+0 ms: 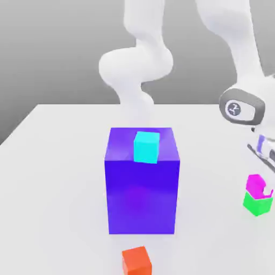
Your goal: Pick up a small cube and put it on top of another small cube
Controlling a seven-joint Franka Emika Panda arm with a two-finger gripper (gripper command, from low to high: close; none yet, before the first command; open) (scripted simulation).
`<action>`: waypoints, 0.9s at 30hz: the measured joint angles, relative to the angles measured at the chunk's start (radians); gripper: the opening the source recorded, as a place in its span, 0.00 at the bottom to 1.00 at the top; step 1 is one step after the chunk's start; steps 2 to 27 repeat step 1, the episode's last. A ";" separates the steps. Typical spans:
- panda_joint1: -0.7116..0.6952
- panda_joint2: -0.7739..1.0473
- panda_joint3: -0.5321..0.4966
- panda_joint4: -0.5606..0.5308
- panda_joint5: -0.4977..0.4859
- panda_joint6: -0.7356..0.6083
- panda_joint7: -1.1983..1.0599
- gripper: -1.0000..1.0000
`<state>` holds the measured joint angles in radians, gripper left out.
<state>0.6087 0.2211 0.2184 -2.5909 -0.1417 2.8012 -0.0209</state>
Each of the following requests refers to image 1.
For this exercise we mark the large purple box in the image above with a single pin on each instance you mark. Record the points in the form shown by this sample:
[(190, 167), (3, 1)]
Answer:
[(141, 197)]

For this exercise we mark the small green cube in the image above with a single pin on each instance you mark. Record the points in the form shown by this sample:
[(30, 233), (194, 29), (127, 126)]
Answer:
[(256, 206)]

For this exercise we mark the small cyan cube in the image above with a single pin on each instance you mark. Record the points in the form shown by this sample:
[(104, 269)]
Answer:
[(146, 148)]

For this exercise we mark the small magenta cube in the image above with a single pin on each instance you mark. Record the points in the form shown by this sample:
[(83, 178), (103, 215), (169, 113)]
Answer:
[(254, 184)]

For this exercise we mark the small orange cube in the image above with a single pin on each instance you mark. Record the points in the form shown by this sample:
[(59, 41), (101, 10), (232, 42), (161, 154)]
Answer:
[(136, 262)]

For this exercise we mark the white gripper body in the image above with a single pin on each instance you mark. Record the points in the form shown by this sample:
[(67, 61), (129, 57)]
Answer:
[(263, 163)]

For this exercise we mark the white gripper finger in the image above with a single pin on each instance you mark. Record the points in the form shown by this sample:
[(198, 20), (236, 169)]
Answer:
[(267, 190)]

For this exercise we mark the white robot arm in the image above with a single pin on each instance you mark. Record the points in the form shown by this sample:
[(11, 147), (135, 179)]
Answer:
[(137, 64)]

